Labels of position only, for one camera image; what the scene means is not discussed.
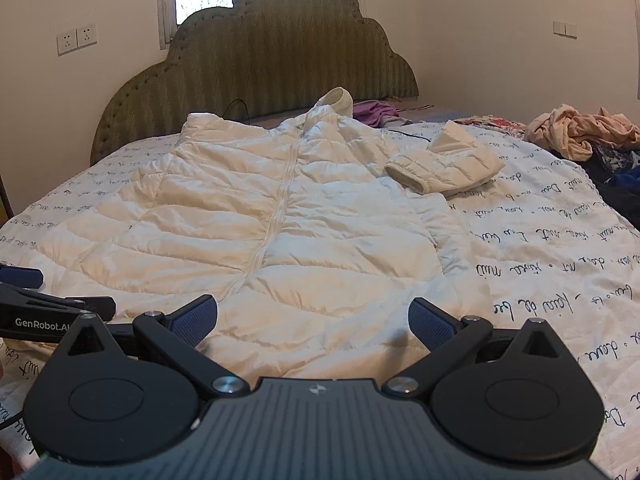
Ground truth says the purple garment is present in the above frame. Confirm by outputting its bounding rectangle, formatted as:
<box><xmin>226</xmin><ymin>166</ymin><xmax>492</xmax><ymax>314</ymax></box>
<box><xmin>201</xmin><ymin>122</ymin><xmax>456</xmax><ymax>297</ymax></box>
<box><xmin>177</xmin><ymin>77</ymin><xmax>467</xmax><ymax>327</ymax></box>
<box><xmin>352</xmin><ymin>100</ymin><xmax>410</xmax><ymax>128</ymax></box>

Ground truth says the double wall socket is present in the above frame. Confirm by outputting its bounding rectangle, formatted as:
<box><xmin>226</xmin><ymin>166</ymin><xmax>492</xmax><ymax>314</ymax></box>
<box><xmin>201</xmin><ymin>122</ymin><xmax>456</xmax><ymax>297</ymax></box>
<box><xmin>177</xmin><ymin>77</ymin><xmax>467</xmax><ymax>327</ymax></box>
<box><xmin>56</xmin><ymin>24</ymin><xmax>98</xmax><ymax>56</ymax></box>

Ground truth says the red floral cloth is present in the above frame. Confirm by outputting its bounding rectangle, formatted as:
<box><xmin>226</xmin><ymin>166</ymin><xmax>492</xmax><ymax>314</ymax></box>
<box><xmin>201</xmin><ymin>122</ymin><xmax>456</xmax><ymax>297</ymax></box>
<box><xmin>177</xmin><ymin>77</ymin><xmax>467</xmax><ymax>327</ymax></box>
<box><xmin>456</xmin><ymin>115</ymin><xmax>526</xmax><ymax>139</ymax></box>

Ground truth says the white script-printed bedsheet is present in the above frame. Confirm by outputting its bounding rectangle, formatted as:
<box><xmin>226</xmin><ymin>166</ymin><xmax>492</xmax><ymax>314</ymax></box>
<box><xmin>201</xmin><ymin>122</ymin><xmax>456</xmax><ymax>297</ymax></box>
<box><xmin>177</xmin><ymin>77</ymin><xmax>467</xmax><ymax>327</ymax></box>
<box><xmin>1</xmin><ymin>125</ymin><xmax>639</xmax><ymax>479</ymax></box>

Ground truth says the white wall switch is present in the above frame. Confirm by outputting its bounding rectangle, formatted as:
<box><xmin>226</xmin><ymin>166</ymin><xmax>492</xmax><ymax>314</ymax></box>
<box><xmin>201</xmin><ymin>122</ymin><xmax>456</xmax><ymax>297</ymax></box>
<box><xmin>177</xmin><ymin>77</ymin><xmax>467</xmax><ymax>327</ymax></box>
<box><xmin>552</xmin><ymin>21</ymin><xmax>578</xmax><ymax>39</ymax></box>

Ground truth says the dark blue clothes pile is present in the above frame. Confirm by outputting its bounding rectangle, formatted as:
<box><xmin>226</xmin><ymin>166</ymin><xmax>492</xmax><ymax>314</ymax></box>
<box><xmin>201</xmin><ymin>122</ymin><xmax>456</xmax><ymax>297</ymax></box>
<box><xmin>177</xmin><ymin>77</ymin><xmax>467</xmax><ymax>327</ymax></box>
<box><xmin>578</xmin><ymin>144</ymin><xmax>639</xmax><ymax>229</ymax></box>

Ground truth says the white puffer jacket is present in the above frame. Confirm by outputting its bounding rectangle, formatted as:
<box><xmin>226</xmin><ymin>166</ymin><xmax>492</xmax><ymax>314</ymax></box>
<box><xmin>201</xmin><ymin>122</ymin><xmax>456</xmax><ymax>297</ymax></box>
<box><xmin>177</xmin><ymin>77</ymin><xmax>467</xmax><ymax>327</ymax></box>
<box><xmin>24</xmin><ymin>105</ymin><xmax>491</xmax><ymax>382</ymax></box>

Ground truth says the peach crumpled garment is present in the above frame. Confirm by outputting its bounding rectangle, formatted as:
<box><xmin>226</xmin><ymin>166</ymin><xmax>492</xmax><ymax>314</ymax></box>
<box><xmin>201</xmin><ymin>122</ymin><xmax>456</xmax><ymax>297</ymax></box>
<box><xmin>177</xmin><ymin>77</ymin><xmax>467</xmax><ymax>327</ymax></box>
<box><xmin>525</xmin><ymin>104</ymin><xmax>639</xmax><ymax>162</ymax></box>

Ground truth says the green upholstered headboard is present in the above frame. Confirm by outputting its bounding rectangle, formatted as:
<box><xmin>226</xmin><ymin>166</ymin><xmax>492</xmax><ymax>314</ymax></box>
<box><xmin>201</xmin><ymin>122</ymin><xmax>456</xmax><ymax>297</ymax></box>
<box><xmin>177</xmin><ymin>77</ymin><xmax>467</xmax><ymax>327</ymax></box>
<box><xmin>90</xmin><ymin>0</ymin><xmax>419</xmax><ymax>164</ymax></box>

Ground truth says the black headboard cable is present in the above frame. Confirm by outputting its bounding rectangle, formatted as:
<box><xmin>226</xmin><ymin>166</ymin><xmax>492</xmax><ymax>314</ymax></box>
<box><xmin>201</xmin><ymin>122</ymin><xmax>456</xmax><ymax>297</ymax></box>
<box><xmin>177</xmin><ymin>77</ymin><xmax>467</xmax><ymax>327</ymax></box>
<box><xmin>221</xmin><ymin>96</ymin><xmax>252</xmax><ymax>123</ymax></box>

